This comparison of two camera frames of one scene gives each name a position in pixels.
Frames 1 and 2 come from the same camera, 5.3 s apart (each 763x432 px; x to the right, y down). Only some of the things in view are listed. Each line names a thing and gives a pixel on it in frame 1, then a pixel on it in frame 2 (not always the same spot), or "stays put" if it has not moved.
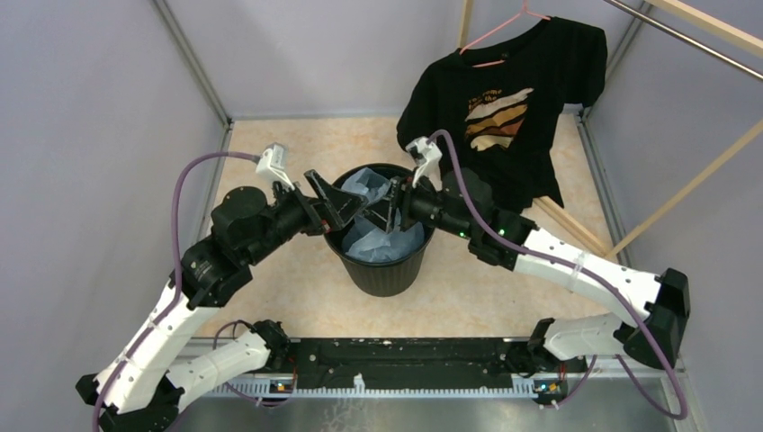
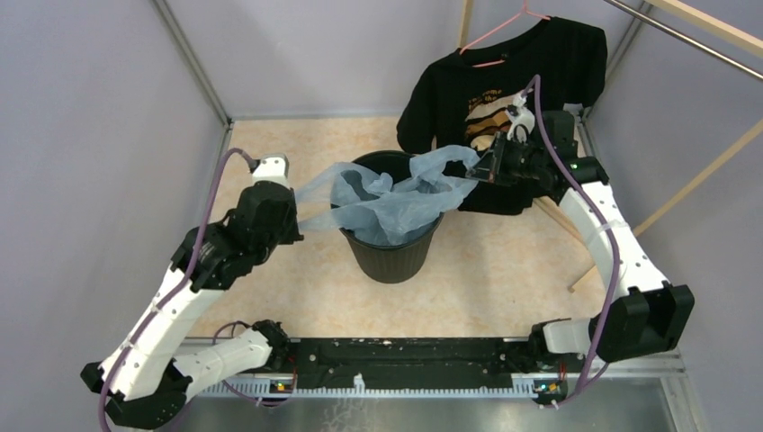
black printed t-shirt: [501, 112] stays put
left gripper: [338, 205] to [293, 232]
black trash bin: [380, 279] to [391, 263]
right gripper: [383, 213] to [488, 167]
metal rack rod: [688, 37] stays put
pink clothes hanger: [525, 11] stays put
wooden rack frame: [738, 33] stays put
